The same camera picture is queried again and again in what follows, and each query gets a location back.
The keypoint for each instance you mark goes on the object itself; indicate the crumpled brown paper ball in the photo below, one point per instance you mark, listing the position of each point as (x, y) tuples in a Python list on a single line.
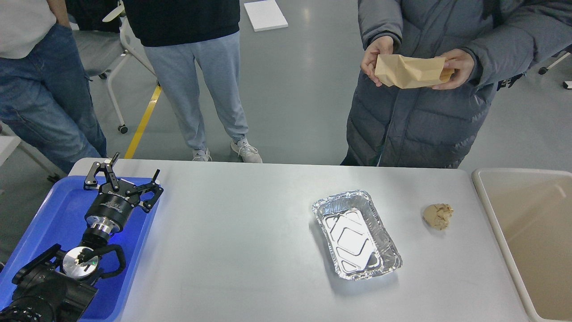
[(438, 216)]

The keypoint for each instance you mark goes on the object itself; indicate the person right hand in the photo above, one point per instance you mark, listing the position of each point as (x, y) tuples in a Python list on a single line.
[(381, 46)]

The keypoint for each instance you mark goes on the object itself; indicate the brown paper bag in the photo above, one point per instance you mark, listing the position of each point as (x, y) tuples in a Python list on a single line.
[(410, 73)]

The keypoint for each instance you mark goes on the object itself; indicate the person in grey puffer coat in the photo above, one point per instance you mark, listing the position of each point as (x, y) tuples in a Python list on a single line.
[(427, 128)]

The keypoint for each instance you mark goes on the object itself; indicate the aluminium foil tray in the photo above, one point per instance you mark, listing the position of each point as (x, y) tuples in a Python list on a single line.
[(358, 242)]

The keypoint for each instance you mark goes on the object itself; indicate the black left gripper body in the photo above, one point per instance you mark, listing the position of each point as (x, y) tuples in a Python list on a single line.
[(111, 209)]

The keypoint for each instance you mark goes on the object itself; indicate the white flat box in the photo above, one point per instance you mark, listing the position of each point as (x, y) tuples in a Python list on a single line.
[(265, 15)]

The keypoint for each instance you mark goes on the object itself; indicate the blue plastic tray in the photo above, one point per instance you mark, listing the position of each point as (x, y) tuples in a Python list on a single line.
[(60, 219)]

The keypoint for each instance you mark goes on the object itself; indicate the beige plastic bin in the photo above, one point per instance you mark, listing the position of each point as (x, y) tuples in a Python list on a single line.
[(530, 211)]

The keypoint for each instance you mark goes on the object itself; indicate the person in blue jeans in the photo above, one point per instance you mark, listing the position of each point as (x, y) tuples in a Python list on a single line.
[(45, 98)]

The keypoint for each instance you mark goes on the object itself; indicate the white side table corner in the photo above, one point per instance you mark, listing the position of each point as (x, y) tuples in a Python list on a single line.
[(8, 144)]

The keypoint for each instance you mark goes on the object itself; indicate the person left hand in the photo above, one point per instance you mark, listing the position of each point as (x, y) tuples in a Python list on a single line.
[(462, 63)]

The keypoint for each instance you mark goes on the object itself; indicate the person in grey sweatpants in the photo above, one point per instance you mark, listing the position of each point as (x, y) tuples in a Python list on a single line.
[(180, 36)]

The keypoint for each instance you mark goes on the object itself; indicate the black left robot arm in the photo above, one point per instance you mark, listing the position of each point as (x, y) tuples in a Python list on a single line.
[(77, 259)]

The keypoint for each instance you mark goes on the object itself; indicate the grey office chair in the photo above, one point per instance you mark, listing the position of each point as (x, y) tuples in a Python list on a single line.
[(102, 41)]

